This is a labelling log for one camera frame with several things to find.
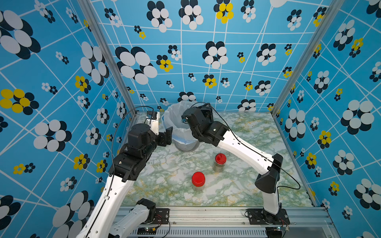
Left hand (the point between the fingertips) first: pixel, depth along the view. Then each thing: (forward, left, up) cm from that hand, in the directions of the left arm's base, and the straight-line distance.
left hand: (165, 124), depth 65 cm
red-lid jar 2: (-16, -15, -25) cm, 33 cm away
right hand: (+10, -22, +2) cm, 25 cm away
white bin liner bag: (+11, -1, -7) cm, 14 cm away
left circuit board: (-36, +10, -39) cm, 54 cm away
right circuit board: (-36, -52, -36) cm, 72 cm away
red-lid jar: (-4, -27, -24) cm, 37 cm away
